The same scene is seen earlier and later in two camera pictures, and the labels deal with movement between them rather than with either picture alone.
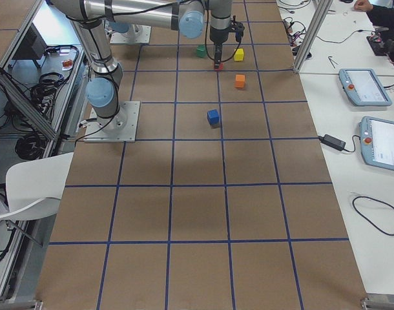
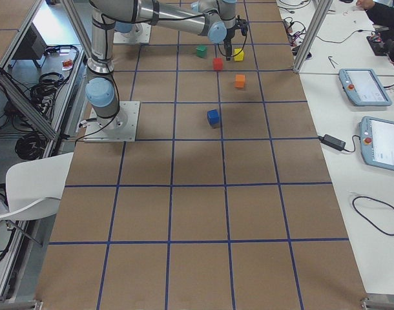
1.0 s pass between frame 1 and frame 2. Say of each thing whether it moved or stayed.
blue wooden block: stayed
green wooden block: stayed
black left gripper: moved
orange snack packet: stayed
